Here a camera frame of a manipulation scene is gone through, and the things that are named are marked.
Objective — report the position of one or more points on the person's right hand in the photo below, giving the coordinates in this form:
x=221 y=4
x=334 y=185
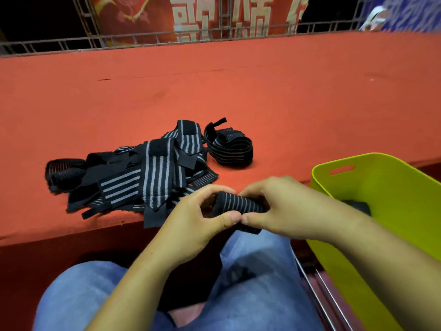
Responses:
x=299 y=212

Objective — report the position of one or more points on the person's left hand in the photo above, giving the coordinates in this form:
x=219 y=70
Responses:
x=187 y=230

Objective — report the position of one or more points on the person's right thumb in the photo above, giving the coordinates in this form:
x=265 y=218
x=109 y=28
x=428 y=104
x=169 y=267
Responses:
x=256 y=219

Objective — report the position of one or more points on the person's left thumb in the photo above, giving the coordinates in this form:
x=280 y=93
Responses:
x=224 y=218

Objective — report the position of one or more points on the striped wrist wrap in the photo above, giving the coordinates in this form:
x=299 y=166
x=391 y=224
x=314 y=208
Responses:
x=237 y=203

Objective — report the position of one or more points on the person's left forearm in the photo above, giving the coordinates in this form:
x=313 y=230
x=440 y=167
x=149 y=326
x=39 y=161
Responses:
x=137 y=293

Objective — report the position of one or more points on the person's right forearm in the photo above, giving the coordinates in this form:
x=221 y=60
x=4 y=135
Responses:
x=392 y=268

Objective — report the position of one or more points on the blue jeans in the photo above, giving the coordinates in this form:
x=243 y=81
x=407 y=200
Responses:
x=262 y=286

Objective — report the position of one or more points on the coiled black wrist wrap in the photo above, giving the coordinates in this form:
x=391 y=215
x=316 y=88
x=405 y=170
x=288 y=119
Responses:
x=229 y=148

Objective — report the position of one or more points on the pile of black striped wraps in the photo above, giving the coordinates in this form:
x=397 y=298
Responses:
x=156 y=172

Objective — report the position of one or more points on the black wrap in basket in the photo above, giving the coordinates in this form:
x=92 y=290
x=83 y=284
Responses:
x=358 y=206

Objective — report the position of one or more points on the red felt table cloth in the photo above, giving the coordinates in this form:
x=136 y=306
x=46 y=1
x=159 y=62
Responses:
x=275 y=93

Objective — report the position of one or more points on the lime green plastic basket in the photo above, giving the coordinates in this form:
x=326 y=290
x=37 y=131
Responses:
x=396 y=189

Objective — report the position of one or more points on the black ribbed wrap roll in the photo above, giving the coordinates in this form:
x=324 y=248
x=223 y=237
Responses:
x=65 y=175

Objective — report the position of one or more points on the red banner with white print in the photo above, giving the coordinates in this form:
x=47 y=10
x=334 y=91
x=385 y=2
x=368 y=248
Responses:
x=155 y=17

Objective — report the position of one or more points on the blue banner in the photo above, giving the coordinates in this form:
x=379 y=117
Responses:
x=410 y=12

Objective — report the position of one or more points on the chrome metal frame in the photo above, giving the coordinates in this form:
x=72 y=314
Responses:
x=320 y=293

